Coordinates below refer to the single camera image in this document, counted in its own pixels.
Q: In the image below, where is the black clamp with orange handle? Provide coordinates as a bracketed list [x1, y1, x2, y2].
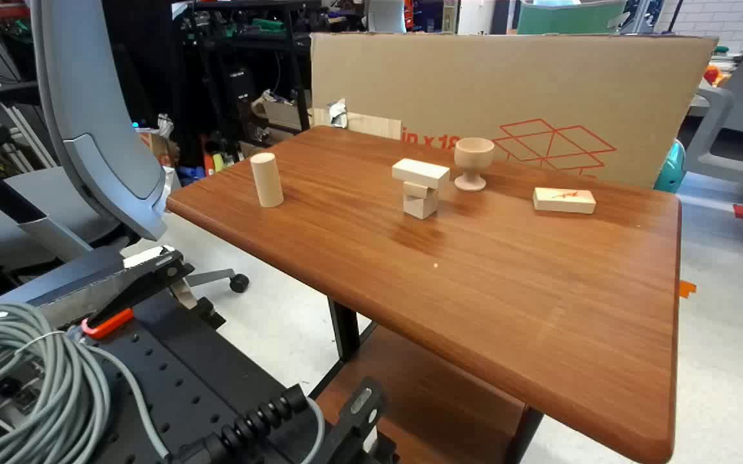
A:
[77, 245, 223, 343]

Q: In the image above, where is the chair leg with caster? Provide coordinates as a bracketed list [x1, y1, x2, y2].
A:
[183, 266, 254, 296]

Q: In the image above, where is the green board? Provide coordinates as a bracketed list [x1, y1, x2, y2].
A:
[513, 0, 629, 37]

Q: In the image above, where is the flat wooden bar block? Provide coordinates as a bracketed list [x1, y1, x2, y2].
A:
[389, 157, 455, 187]

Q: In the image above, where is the plain wooden cylinder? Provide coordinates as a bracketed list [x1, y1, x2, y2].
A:
[247, 148, 286, 211]

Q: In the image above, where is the wooden block with red mark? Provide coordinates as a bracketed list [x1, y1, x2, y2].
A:
[531, 186, 600, 217]

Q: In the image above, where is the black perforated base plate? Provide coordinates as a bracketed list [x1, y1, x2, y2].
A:
[66, 291, 340, 464]

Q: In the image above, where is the table frame with lower shelf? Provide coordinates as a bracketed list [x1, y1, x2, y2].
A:
[313, 296, 548, 464]

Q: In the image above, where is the large cardboard box sheet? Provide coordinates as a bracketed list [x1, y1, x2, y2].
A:
[308, 31, 720, 193]

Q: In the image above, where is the teal ball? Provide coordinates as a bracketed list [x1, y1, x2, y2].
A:
[653, 137, 691, 195]

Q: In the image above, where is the crumpled white paper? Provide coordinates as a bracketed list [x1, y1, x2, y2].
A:
[325, 95, 352, 131]

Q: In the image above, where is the wooden goblet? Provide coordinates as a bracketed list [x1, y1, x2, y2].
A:
[451, 133, 498, 193]

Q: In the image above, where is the grey cable bundle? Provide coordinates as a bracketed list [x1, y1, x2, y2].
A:
[0, 302, 178, 464]

